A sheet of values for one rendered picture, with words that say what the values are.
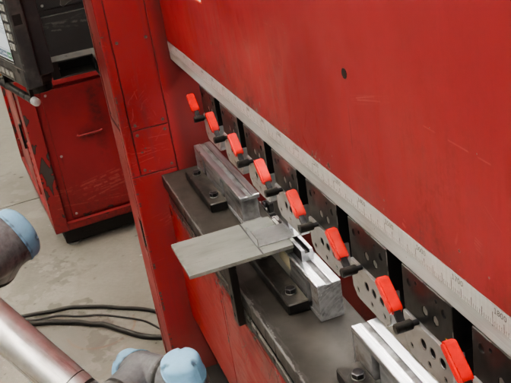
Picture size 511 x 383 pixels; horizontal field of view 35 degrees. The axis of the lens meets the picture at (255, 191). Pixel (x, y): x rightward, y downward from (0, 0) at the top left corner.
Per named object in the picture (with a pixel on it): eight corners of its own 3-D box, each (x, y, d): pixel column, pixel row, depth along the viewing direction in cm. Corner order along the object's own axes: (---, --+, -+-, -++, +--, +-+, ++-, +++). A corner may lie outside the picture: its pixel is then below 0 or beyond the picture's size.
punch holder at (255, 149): (251, 183, 206) (241, 123, 199) (281, 175, 208) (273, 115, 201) (271, 205, 193) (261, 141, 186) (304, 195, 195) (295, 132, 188)
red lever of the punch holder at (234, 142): (225, 133, 200) (239, 166, 196) (241, 129, 201) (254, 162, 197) (225, 137, 202) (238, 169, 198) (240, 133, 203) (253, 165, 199)
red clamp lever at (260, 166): (252, 159, 183) (267, 195, 179) (268, 154, 184) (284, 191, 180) (251, 163, 184) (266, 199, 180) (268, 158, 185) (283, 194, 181)
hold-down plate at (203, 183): (186, 179, 271) (185, 172, 270) (201, 175, 272) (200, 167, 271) (211, 213, 245) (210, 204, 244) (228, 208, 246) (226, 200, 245)
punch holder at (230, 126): (227, 159, 223) (217, 102, 217) (255, 150, 226) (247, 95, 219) (244, 177, 210) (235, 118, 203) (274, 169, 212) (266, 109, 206)
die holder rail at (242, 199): (198, 170, 277) (193, 145, 273) (214, 166, 278) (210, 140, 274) (244, 228, 233) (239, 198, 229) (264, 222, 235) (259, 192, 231)
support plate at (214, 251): (171, 248, 204) (170, 244, 203) (268, 219, 210) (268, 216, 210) (189, 280, 188) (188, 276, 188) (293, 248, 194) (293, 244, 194)
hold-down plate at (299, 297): (248, 261, 215) (246, 251, 214) (267, 255, 216) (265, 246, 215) (289, 316, 189) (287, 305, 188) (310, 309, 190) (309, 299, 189)
